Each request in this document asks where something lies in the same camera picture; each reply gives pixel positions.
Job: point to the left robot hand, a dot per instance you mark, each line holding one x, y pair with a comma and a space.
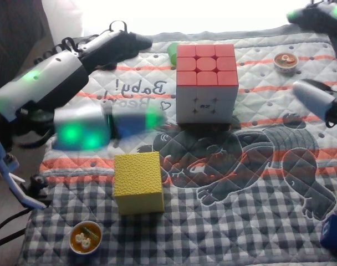
312, 98

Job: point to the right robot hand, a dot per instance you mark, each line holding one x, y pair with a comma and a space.
79, 124

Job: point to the yellow textured block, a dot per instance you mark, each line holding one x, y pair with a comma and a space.
138, 177

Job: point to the Rubik's cube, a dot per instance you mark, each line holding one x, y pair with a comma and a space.
207, 69

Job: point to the blue object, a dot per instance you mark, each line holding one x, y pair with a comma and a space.
334, 235

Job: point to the toy egg soup bowl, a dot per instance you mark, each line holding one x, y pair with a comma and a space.
285, 65

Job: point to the toy noodle soup bowl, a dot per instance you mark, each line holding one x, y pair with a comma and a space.
85, 235

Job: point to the green toy cylinder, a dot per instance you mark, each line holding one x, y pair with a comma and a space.
172, 54

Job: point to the grey quilt with bear print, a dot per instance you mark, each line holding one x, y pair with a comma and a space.
240, 207

